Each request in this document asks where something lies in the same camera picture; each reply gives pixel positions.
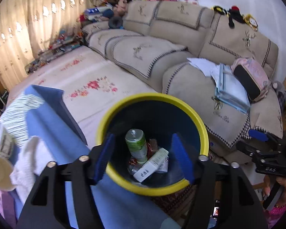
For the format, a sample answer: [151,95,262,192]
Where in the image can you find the green label plastic bottle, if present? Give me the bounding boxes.
[125,129,146,159]

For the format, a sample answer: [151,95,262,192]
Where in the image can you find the white milk carton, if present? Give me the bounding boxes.
[133,148,169,182]

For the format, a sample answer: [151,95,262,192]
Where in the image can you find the white paper cup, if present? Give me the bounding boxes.
[0,122,15,192]

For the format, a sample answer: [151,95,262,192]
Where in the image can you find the yellow rimmed blue trash bin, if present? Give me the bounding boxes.
[96,93,209,196]

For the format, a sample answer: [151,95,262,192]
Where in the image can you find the red snack wrapper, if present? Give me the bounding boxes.
[128,139,158,175]

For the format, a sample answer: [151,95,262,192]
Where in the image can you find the clear blue document folder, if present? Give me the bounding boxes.
[215,63,251,114]

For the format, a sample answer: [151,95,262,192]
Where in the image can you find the pink pencil pouch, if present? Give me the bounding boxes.
[231,57,270,102]

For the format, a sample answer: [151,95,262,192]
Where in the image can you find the floral cream floor mat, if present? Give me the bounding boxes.
[8,46,154,147]

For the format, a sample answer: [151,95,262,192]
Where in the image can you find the white crumpled tissue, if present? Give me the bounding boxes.
[10,136,55,204]

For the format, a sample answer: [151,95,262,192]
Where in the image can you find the blue tablecloth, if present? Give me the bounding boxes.
[1,85,178,228]

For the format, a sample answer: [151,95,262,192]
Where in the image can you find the white paper sheets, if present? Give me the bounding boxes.
[187,58,219,77]

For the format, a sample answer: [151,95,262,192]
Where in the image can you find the beige sectional sofa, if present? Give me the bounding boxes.
[82,1,283,157]

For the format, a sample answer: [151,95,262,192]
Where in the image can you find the low glass shelf with books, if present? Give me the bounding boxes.
[25,30,84,75]

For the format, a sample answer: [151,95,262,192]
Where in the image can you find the black yellow plush toy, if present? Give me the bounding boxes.
[212,5,246,29]

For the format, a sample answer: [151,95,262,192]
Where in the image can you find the beige embroidered curtain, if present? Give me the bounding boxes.
[0,0,102,90]

